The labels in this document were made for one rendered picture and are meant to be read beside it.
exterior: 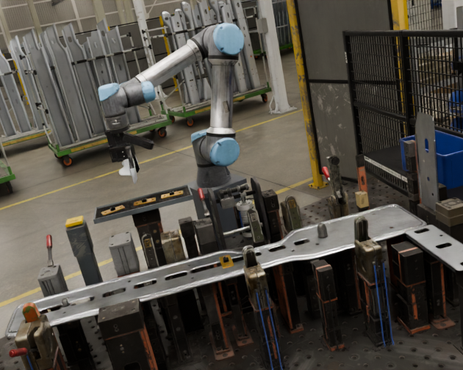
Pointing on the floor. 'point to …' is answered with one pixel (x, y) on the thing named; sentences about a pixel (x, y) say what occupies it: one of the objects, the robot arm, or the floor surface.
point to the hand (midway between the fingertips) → (138, 178)
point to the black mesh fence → (406, 87)
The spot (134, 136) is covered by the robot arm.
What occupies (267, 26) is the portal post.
